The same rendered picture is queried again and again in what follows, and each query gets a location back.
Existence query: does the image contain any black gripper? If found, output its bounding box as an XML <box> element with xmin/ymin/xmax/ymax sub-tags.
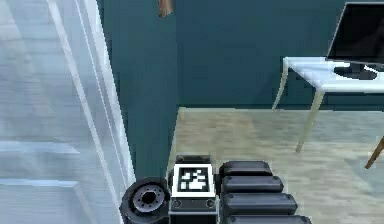
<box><xmin>119</xmin><ymin>176</ymin><xmax>172</xmax><ymax>224</ymax></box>

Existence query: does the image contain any white room door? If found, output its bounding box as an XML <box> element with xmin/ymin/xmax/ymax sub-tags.
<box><xmin>0</xmin><ymin>0</ymin><xmax>137</xmax><ymax>224</ymax></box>

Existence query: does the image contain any white table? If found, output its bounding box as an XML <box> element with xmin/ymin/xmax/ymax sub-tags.
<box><xmin>271</xmin><ymin>56</ymin><xmax>384</xmax><ymax>154</ymax></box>

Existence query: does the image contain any brown wooden chair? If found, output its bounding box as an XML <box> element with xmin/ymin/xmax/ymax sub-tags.
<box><xmin>364</xmin><ymin>135</ymin><xmax>384</xmax><ymax>170</ymax></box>

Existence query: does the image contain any black television set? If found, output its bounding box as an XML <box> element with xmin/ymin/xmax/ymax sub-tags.
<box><xmin>325</xmin><ymin>1</ymin><xmax>384</xmax><ymax>81</ymax></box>

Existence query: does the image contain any brown wooden wall object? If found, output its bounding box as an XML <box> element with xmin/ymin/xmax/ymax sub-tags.
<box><xmin>157</xmin><ymin>0</ymin><xmax>174</xmax><ymax>19</ymax></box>

